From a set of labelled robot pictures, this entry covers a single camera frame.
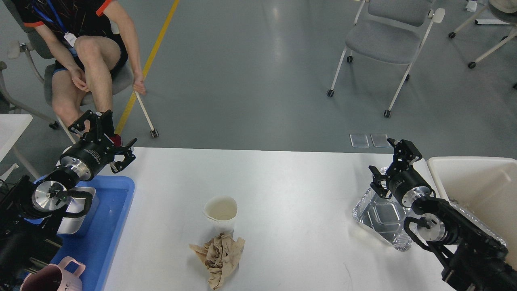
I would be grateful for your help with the grey office chair right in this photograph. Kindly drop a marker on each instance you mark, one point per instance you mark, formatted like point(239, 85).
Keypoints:
point(388, 43)

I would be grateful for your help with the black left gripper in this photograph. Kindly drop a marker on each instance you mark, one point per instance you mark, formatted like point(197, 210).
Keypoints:
point(95, 150)

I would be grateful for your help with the floor outlet cover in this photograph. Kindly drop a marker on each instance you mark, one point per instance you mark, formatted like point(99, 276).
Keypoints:
point(359, 140)
point(380, 140)

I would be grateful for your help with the white plastic bin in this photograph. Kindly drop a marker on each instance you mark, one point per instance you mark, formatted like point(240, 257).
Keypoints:
point(487, 186)

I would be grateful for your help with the stainless steel tray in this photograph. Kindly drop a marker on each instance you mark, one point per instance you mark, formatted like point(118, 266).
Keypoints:
point(79, 226)

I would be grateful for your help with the blue plastic tray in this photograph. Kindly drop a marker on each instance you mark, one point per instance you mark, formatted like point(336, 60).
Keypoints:
point(97, 245)

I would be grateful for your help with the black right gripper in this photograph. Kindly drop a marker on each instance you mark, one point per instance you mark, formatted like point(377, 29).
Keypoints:
point(405, 183)

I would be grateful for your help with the white paper cup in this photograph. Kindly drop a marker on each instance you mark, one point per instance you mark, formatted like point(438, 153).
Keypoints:
point(221, 211)

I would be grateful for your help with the aluminium foil tray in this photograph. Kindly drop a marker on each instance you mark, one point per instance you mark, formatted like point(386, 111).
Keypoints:
point(384, 218)

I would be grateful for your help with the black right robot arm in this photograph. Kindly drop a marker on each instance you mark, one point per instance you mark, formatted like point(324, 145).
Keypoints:
point(472, 255)

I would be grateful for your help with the grey office chair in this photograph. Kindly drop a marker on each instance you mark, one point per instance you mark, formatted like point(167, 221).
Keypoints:
point(388, 43)
point(42, 64)

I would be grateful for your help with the pink plastic mug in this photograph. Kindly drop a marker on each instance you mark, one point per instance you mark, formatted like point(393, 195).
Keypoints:
point(55, 277)

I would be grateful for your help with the floor outlet cover left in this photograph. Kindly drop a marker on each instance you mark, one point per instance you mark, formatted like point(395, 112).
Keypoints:
point(359, 140)

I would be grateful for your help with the floor outlet cover right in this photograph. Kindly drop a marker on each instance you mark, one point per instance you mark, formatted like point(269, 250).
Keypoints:
point(380, 140)

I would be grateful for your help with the white side table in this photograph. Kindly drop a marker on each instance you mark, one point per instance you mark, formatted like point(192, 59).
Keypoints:
point(11, 128)

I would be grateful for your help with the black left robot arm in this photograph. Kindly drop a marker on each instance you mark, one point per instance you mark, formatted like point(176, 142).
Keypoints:
point(31, 212)

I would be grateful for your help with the grey office chair left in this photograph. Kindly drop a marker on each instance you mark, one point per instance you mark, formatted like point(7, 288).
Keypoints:
point(42, 64)

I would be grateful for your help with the crumpled brown paper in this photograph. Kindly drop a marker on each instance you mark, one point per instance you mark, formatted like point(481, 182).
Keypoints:
point(221, 256)

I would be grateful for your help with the person in patterned shirt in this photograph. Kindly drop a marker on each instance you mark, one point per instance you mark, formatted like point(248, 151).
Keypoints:
point(90, 41)

